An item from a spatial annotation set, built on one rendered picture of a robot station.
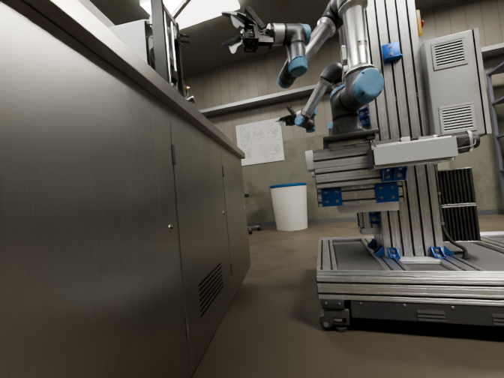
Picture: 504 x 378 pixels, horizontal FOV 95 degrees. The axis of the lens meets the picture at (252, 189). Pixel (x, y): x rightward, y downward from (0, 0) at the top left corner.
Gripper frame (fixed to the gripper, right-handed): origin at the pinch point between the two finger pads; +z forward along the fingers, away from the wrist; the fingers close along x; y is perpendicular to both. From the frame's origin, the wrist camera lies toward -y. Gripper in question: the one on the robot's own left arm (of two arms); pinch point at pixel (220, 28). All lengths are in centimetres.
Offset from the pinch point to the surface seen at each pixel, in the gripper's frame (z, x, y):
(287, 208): -101, 276, 51
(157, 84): 18, -25, 41
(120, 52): 22, -37, 42
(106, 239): 26, -34, 76
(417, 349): -58, 4, 124
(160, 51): 24.7, 10.1, 1.1
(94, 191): 26, -37, 68
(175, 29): 19.0, 18.6, -17.8
